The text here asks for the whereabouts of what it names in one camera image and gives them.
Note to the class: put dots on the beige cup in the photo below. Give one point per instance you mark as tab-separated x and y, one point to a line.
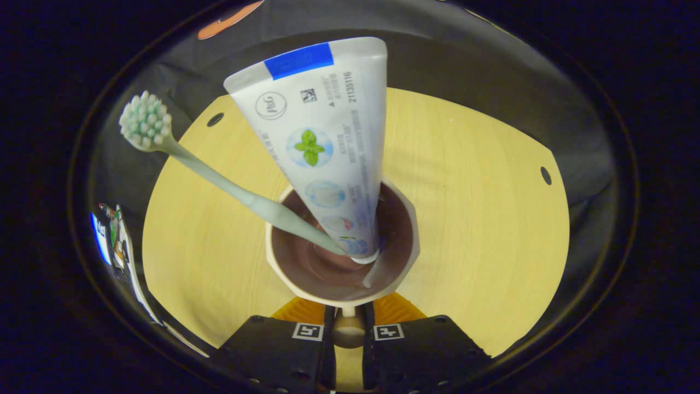
306	268

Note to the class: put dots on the green object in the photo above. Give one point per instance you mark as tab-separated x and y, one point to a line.
115	230

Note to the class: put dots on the pale green toothbrush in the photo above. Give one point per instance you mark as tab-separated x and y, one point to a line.
219	183

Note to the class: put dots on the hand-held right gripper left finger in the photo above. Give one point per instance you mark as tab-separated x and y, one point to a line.
273	350

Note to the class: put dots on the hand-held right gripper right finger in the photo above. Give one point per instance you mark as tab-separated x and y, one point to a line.
426	355

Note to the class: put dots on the wooden desktop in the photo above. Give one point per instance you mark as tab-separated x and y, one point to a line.
481	230

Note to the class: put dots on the white toothpaste tube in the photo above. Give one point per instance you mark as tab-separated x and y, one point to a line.
328	109

